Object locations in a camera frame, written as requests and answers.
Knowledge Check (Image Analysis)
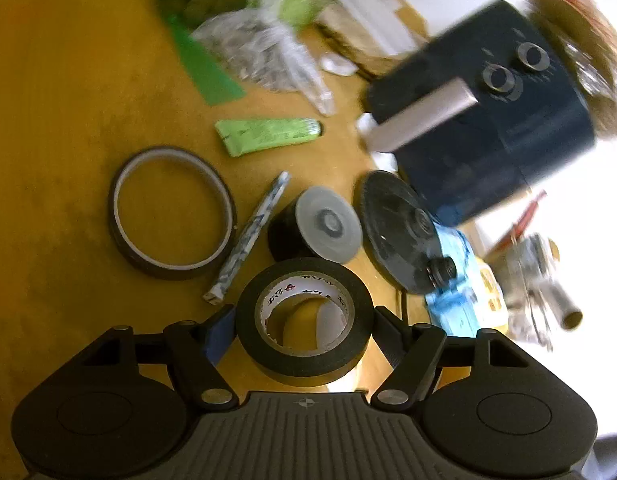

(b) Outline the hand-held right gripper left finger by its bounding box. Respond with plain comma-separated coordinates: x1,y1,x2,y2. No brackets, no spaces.
36,305,240,411

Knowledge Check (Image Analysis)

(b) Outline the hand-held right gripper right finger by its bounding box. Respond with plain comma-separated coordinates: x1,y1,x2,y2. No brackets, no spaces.
369,306,572,411

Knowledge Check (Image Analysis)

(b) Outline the black electrical tape roll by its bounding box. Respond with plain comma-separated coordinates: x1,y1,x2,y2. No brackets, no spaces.
235,257,375,388

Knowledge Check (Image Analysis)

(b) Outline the amber tape roll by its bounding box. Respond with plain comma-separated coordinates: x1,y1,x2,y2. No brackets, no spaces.
107,146,238,281

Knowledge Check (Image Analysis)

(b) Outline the green tube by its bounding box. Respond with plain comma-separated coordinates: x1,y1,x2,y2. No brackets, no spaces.
214,116,323,158

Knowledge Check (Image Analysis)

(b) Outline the round wooden desktop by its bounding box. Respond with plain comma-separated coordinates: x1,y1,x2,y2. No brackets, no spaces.
0,0,489,396

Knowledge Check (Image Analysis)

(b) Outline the blue tissue packet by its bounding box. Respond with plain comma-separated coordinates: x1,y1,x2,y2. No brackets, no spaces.
423,225,489,338

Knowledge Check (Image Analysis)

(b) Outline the silver patterned sachet stick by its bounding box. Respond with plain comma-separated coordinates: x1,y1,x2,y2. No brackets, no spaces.
202,171,292,306

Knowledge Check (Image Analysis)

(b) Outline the black round lid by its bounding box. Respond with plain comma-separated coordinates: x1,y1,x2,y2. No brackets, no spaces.
353,170,459,296

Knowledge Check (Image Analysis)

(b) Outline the yellow wet wipes pack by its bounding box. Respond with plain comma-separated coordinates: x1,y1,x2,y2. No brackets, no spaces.
476,255,507,313

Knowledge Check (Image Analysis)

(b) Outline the black roll with grey cap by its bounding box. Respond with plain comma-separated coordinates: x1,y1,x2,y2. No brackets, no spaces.
267,186,363,264

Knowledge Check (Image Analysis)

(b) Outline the glass bowl with utensils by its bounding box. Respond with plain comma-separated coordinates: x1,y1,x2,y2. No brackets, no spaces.
499,190,584,351

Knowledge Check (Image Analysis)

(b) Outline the silver foil roll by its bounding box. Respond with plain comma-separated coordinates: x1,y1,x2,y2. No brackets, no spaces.
539,280,584,331

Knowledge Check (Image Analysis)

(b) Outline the black air fryer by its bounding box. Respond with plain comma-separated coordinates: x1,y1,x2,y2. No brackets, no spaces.
359,0,599,228

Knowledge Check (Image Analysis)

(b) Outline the clear bag of seeds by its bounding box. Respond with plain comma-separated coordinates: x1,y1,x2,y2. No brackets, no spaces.
191,7,337,116

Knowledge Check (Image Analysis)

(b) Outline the brown paper bag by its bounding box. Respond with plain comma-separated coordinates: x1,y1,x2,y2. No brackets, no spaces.
313,0,429,77

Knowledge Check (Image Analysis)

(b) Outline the green snack packet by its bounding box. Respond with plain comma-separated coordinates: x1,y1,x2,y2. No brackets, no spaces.
258,0,334,28

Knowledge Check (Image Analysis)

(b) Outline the brown woven basket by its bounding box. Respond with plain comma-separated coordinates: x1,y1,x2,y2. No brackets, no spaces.
526,0,617,136

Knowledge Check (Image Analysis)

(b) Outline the white strap loop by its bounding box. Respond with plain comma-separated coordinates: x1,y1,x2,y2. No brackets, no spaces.
321,52,359,77

